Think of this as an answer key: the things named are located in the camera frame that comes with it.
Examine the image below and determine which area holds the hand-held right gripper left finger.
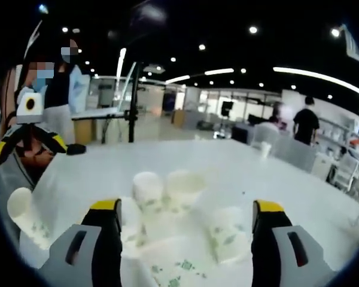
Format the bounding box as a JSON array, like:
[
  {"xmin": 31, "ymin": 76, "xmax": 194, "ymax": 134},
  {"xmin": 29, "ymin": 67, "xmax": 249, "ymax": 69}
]
[{"xmin": 38, "ymin": 198, "xmax": 123, "ymax": 287}]

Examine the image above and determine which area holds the grey mesh chair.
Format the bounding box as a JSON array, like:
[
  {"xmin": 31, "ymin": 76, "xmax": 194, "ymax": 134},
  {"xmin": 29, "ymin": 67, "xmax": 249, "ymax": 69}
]
[{"xmin": 273, "ymin": 138, "xmax": 317, "ymax": 174}]

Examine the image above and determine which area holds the small black device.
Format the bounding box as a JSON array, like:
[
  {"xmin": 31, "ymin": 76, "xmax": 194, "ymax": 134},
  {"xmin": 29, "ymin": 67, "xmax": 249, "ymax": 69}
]
[{"xmin": 66, "ymin": 143, "xmax": 87, "ymax": 155}]

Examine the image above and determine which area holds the ceiling air conditioner vent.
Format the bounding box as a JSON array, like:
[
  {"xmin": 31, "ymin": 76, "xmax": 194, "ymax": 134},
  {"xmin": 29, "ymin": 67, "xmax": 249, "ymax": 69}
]
[{"xmin": 342, "ymin": 23, "xmax": 359, "ymax": 65}]

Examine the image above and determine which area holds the white table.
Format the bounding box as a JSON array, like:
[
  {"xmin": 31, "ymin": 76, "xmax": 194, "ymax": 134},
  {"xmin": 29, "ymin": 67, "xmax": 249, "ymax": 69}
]
[{"xmin": 17, "ymin": 139, "xmax": 359, "ymax": 287}]

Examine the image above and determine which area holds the white side desk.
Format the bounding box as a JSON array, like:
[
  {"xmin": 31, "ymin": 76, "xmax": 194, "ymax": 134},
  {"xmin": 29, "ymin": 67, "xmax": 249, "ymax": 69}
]
[{"xmin": 70, "ymin": 109, "xmax": 131, "ymax": 122}]

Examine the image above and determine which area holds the white storage shelf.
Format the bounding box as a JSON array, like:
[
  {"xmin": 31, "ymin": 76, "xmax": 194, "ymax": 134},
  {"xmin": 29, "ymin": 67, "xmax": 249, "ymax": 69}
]
[{"xmin": 320, "ymin": 118, "xmax": 359, "ymax": 156}]

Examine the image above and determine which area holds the green printed paper cup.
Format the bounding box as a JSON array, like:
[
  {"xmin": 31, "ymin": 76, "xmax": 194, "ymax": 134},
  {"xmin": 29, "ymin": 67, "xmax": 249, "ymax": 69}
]
[{"xmin": 7, "ymin": 187, "xmax": 53, "ymax": 251}]

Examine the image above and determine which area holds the person's leg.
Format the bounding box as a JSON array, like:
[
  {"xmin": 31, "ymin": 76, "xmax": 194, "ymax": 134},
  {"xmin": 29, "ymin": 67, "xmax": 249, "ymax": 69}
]
[{"xmin": 13, "ymin": 149, "xmax": 53, "ymax": 188}]

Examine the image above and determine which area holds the cluster of printed paper cups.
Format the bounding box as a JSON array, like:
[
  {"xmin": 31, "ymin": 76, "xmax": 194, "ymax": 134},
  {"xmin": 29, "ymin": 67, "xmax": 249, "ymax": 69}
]
[{"xmin": 119, "ymin": 170, "xmax": 252, "ymax": 287}]

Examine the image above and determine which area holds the white tube lamp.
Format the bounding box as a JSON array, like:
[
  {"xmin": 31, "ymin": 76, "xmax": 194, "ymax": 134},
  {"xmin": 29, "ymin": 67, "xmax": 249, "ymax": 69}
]
[{"xmin": 116, "ymin": 47, "xmax": 127, "ymax": 87}]

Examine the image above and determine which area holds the brown cabinet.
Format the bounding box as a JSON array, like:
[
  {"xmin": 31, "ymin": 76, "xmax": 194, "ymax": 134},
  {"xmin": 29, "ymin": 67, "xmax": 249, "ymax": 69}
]
[{"xmin": 172, "ymin": 109, "xmax": 186, "ymax": 128}]

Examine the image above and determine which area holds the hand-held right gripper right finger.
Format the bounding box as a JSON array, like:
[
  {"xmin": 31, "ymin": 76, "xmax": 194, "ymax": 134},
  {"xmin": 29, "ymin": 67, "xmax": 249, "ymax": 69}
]
[{"xmin": 250, "ymin": 199, "xmax": 338, "ymax": 287}]

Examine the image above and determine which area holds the black monitor on stand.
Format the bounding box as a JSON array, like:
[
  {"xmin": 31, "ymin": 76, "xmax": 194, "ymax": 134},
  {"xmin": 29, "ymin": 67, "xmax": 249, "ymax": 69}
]
[{"xmin": 221, "ymin": 100, "xmax": 234, "ymax": 116}]

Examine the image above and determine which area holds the black tripod stand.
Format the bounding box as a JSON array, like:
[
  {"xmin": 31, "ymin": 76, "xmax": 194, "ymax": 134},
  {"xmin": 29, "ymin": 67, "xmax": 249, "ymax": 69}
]
[{"xmin": 124, "ymin": 61, "xmax": 144, "ymax": 144}]

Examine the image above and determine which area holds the black office chair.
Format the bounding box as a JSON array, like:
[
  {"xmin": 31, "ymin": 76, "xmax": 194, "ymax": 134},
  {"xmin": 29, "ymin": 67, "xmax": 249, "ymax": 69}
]
[{"xmin": 232, "ymin": 125, "xmax": 249, "ymax": 143}]

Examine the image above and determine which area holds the long ceiling light strip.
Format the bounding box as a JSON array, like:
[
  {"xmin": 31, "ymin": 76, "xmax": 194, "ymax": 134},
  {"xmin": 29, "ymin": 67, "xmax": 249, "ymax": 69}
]
[{"xmin": 273, "ymin": 66, "xmax": 359, "ymax": 99}]

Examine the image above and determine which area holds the person's head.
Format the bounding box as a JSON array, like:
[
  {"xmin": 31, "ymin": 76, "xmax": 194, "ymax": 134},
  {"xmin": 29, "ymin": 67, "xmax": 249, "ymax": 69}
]
[{"xmin": 29, "ymin": 55, "xmax": 56, "ymax": 92}]

